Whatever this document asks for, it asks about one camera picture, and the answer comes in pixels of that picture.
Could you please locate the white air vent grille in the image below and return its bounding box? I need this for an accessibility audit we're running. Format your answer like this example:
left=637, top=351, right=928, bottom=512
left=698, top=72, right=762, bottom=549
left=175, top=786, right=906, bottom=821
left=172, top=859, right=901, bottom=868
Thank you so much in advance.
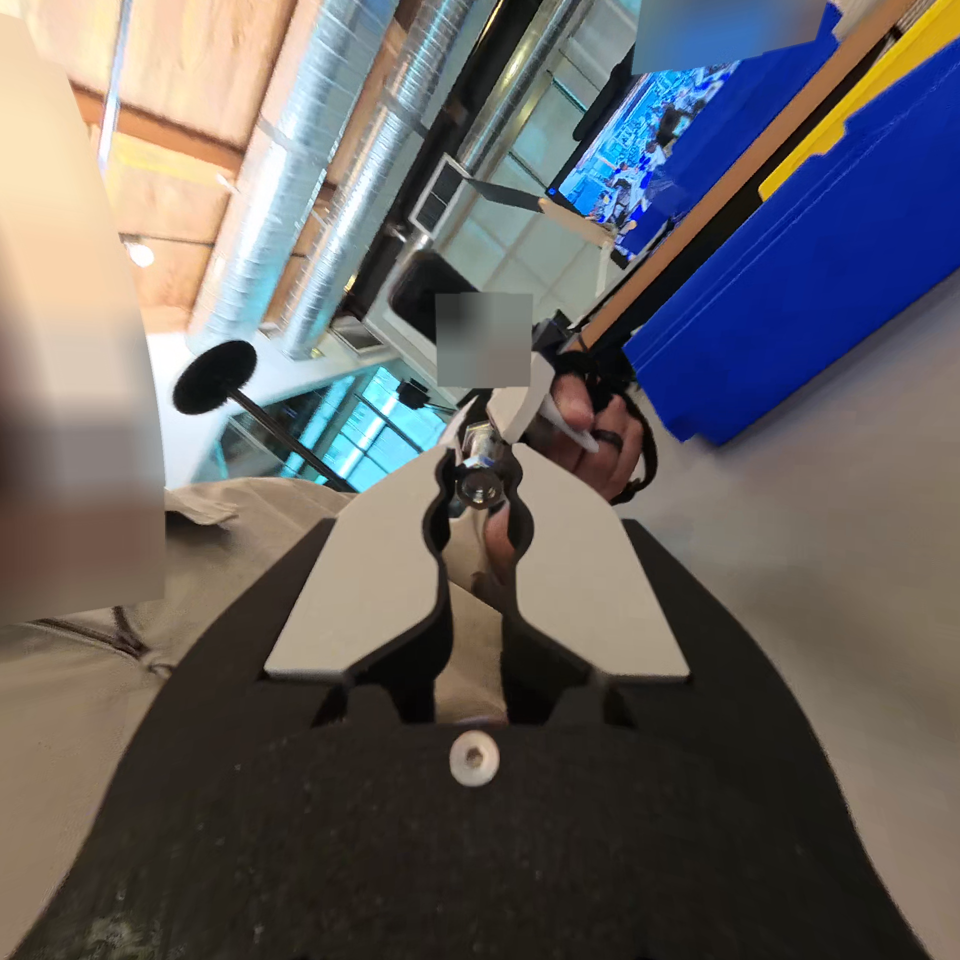
left=408, top=154, right=473, bottom=234

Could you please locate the yellow plastic bin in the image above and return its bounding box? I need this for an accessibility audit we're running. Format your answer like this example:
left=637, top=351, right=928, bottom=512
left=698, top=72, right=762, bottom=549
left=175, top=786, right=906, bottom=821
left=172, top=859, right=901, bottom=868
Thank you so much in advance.
left=758, top=0, right=960, bottom=203

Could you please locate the wooden document stand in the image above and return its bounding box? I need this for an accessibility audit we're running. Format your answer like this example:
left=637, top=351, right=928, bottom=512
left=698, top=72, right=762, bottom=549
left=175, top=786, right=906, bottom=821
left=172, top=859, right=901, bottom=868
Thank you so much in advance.
left=540, top=197, right=613, bottom=301

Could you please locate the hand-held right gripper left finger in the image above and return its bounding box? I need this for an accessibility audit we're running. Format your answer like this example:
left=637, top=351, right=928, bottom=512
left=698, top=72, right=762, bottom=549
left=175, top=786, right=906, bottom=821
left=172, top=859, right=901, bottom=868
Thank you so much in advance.
left=264, top=451, right=453, bottom=725

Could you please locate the person's left hand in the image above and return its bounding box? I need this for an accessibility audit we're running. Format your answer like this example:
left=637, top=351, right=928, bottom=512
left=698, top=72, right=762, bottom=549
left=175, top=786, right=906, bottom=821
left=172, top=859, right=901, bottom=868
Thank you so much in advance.
left=536, top=372, right=646, bottom=498

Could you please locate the silver ventilation duct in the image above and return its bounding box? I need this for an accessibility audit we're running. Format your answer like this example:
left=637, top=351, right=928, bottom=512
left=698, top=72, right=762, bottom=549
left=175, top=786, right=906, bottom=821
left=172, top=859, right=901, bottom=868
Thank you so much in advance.
left=188, top=0, right=406, bottom=354
left=281, top=0, right=481, bottom=362

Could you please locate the silver hex bolt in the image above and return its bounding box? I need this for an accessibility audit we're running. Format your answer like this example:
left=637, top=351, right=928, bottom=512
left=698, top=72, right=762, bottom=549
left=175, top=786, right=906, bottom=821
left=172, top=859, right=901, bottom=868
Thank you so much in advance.
left=465, top=420, right=505, bottom=470

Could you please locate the black video bar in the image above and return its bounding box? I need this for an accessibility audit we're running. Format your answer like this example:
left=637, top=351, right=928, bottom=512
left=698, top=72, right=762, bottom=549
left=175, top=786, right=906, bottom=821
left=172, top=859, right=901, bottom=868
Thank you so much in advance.
left=574, top=45, right=634, bottom=144

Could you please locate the flat screen monitor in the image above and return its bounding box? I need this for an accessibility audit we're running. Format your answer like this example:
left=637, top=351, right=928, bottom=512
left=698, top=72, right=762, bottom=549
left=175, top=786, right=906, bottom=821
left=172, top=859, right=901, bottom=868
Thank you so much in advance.
left=546, top=64, right=740, bottom=248

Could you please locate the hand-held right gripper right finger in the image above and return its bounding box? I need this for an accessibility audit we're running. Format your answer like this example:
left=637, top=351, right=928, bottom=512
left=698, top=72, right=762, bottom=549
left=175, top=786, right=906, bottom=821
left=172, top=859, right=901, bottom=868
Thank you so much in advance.
left=501, top=443, right=692, bottom=725

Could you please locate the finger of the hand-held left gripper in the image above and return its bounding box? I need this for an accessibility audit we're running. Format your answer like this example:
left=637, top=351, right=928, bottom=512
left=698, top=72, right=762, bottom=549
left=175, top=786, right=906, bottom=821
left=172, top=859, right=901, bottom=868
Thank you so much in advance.
left=486, top=355, right=554, bottom=445
left=441, top=396, right=482, bottom=453

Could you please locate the blue divided plastic bin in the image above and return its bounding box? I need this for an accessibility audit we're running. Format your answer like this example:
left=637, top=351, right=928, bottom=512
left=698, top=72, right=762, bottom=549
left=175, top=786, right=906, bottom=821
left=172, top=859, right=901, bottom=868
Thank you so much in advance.
left=623, top=45, right=960, bottom=447

